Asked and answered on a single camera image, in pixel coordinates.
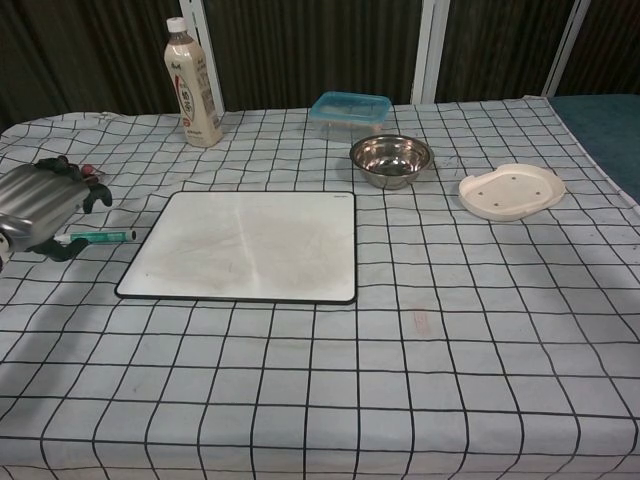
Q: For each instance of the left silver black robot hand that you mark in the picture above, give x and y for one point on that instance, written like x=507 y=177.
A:
x=40 y=195

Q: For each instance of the green whiteboard marker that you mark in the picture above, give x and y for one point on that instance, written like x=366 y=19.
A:
x=105 y=235

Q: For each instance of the dark red grape bunch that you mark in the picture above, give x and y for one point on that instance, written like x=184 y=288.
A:
x=62 y=164

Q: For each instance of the milk tea plastic bottle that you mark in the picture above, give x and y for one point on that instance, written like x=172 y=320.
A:
x=196 y=90

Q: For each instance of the clear container with blue lid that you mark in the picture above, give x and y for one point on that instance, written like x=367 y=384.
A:
x=347 y=112

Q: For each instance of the stainless steel bowl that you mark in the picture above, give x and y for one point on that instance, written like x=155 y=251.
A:
x=391 y=157

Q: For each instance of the white black checked tablecloth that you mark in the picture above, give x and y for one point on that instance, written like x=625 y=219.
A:
x=350 y=380

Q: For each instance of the cream plastic tray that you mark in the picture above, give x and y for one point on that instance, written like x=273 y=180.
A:
x=510 y=192

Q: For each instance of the white dry-erase board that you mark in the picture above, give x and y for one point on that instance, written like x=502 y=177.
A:
x=260 y=245

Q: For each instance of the white metal frame post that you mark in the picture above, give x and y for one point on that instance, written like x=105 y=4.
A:
x=562 y=50
x=430 y=50

